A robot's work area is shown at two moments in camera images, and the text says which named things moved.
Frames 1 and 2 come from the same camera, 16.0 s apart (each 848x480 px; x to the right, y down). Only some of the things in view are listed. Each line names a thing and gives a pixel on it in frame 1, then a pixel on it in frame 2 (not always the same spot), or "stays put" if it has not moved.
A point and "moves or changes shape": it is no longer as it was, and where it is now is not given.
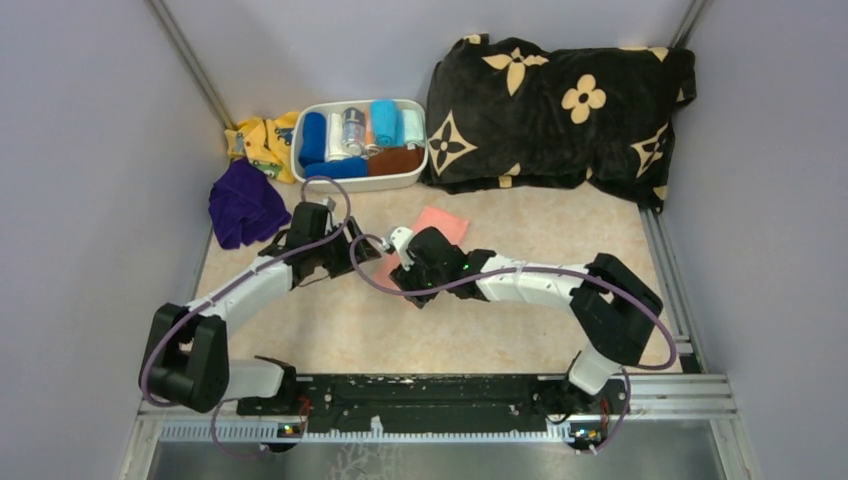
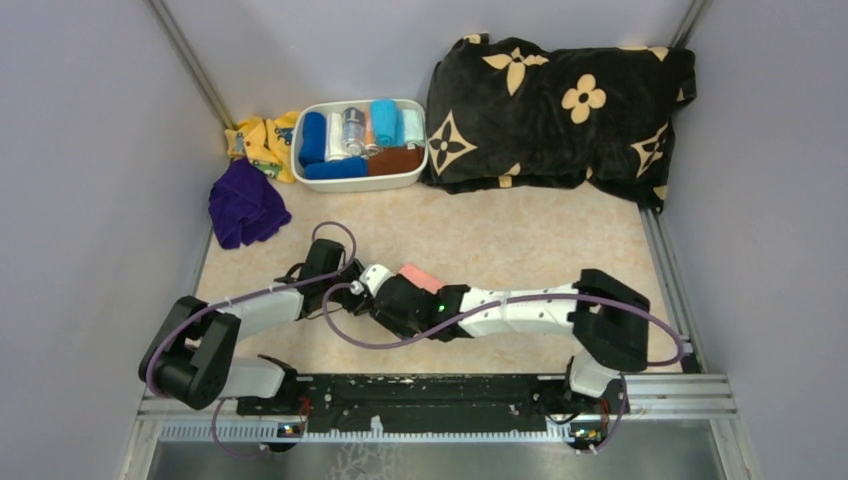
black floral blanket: x=514 y=113 stays put
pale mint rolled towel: x=413 y=127 stays put
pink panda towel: x=451 y=227 moves or changes shape
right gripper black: x=419 y=295 → x=392 y=323
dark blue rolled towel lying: x=347 y=168 stays put
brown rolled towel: x=395 y=160 stays put
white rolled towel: x=334 y=139 stays put
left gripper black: x=346 y=264 → x=356 y=270
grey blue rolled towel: x=354 y=131 stays put
